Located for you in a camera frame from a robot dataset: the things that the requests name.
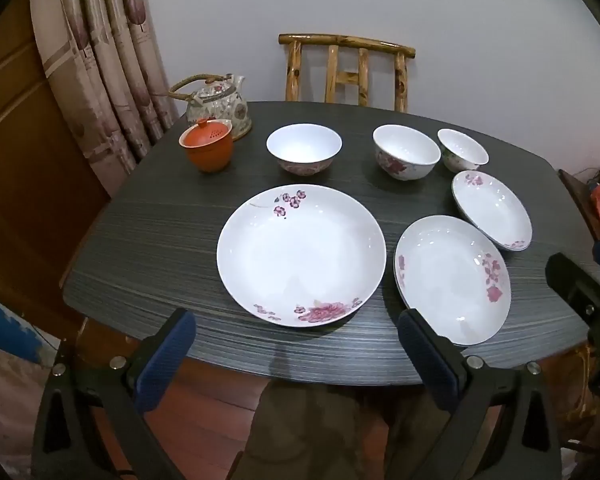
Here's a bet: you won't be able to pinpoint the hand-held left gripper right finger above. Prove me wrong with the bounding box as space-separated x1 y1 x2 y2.
396 308 563 480

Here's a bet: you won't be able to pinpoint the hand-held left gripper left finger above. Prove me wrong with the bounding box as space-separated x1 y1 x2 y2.
30 307 197 480

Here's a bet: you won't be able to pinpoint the medium white floral plate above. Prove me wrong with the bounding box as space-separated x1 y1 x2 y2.
394 215 512 346

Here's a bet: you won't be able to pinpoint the small deep white floral plate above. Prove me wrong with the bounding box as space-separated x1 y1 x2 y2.
452 170 533 252

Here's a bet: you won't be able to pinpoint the large white floral plate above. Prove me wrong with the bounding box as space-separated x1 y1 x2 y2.
216 184 387 329

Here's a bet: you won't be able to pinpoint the small white floral bowl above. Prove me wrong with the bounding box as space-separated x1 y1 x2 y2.
437 128 490 173

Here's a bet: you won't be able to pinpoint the large white floral bowl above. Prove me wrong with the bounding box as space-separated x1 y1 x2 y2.
266 123 343 177
372 124 441 181

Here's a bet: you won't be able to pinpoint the person's olive trousers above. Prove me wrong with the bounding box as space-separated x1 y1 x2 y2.
240 380 481 480

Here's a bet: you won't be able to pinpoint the blue patterned cloth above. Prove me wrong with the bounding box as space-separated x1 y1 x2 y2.
0 287 61 366

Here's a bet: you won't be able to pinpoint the orange lidded tea cup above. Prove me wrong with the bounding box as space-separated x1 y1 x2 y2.
179 117 235 174

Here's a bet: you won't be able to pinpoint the brown wooden door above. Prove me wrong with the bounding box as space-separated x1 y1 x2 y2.
0 0 111 341

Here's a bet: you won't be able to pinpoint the floral ceramic teapot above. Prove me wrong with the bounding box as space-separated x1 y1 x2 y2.
168 73 253 142

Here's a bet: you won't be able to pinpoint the beige patterned curtain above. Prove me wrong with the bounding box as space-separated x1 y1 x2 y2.
30 0 181 196

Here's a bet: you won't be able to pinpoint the bamboo wooden chair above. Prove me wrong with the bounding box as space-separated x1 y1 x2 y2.
278 33 416 113

